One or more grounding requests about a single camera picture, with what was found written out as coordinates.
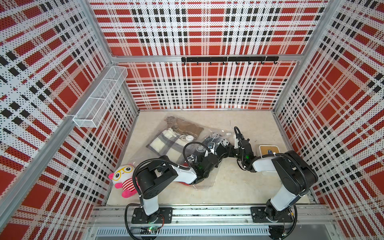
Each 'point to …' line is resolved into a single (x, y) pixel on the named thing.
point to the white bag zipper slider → (227, 134)
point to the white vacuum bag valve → (189, 138)
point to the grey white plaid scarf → (170, 144)
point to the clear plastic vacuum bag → (145, 153)
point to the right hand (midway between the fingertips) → (227, 146)
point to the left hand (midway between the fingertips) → (216, 151)
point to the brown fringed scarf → (183, 127)
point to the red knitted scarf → (185, 183)
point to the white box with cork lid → (268, 149)
